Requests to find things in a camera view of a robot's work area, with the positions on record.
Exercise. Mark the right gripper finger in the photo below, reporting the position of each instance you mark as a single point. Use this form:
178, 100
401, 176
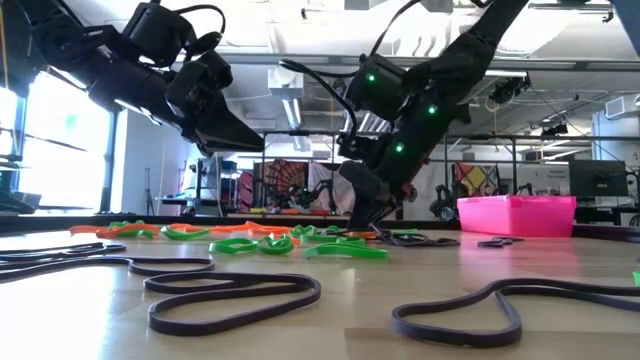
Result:
387, 207
362, 215

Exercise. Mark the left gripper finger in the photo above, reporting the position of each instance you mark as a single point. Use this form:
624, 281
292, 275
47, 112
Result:
225, 130
207, 151

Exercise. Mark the orange rubber band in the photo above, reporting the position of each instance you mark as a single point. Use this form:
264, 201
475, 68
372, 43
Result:
270, 231
85, 230
235, 228
175, 225
296, 241
367, 234

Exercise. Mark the pile of orange rubber bands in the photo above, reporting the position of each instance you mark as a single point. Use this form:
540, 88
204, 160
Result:
145, 229

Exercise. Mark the pink plastic basket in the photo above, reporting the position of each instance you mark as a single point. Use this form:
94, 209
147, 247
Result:
515, 217

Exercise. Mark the black background robot arm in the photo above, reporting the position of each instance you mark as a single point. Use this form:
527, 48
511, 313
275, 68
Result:
320, 192
442, 205

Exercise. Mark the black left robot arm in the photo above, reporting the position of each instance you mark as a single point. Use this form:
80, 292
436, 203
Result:
65, 45

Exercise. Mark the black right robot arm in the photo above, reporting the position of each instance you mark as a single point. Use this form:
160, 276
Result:
465, 55

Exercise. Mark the green rubber band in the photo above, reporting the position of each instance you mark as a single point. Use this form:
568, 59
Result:
119, 224
350, 240
185, 235
637, 279
331, 230
135, 234
350, 252
214, 246
280, 248
407, 232
300, 231

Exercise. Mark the white hanging cloth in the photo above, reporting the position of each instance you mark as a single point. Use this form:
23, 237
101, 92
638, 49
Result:
425, 205
316, 172

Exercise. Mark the red patterned hanging cloth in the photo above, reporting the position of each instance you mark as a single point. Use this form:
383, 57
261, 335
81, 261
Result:
285, 175

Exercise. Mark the white ceiling air unit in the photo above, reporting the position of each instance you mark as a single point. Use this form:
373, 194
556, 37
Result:
285, 82

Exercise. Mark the yellow red diamond cloth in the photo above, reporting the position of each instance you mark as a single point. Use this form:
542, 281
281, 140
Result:
477, 177

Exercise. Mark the bright window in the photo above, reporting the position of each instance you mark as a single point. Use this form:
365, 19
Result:
60, 165

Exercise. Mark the black hanging spotlight cluster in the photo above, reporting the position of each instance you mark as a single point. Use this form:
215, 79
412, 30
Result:
510, 89

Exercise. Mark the black track spotlight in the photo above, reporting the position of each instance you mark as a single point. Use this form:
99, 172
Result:
555, 129

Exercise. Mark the black computer monitor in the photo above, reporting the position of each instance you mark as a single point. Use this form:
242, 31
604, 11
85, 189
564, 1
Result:
597, 177

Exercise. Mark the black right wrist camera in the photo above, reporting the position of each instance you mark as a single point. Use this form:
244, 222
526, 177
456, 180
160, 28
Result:
357, 146

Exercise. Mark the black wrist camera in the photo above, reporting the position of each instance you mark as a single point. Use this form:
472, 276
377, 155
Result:
210, 70
357, 146

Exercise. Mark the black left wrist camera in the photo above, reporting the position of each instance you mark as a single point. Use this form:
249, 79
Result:
210, 70

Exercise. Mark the black metal rack frame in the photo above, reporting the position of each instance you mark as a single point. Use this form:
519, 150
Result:
514, 170

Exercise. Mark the grey overhead frame crossbar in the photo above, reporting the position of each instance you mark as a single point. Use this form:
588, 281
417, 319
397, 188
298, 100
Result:
575, 65

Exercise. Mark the white wall air vent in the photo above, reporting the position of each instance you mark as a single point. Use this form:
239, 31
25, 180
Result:
620, 107

